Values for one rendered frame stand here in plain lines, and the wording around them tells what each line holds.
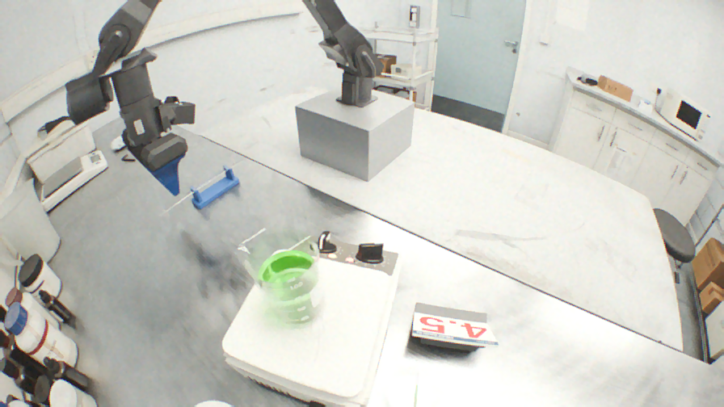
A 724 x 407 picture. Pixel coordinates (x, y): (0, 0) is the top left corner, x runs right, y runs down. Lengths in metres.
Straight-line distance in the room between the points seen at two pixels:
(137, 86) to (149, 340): 0.33
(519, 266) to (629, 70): 2.84
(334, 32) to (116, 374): 0.60
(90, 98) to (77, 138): 0.78
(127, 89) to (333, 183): 0.38
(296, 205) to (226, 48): 1.45
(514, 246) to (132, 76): 0.60
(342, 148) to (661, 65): 3.09
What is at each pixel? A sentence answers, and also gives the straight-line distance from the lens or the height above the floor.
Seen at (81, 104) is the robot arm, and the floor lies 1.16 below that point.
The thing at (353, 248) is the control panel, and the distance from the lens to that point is 0.35.
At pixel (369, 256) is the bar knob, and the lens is 0.31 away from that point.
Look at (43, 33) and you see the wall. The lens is 1.60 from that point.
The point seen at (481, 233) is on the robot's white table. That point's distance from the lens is 0.45.
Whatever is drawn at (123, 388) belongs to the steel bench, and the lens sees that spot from 0.41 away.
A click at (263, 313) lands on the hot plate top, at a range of 0.25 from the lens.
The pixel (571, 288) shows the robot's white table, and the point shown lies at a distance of 0.46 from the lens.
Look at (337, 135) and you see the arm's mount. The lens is 0.51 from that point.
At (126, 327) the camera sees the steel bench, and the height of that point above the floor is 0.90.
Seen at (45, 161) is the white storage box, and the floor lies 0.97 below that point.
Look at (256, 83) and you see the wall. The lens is 1.95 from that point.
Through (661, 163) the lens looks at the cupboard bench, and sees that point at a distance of 2.83.
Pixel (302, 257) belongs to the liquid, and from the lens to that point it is 0.22.
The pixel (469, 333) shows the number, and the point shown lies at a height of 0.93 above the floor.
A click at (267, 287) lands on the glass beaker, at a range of 0.19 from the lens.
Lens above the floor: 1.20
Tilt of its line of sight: 40 degrees down
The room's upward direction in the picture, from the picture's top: straight up
